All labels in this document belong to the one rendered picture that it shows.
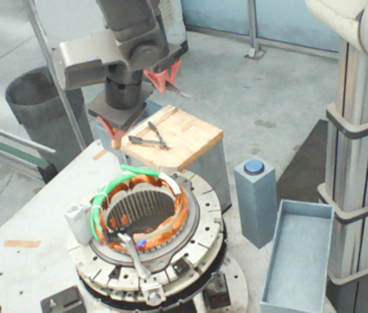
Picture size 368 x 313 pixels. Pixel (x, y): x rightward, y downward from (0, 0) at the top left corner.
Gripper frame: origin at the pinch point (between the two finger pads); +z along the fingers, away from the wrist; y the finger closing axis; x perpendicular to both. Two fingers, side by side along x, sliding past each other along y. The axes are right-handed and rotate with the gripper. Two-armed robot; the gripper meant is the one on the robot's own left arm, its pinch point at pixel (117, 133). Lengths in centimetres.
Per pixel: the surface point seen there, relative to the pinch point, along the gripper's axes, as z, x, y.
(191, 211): 17.5, 16.3, -4.0
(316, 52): 125, 22, -224
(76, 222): 17.4, -1.4, 10.1
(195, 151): 25.0, 8.9, -24.2
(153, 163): 27.9, 1.5, -17.5
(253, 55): 152, -16, -227
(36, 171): 84, -45, -29
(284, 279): 16.8, 38.2, -0.1
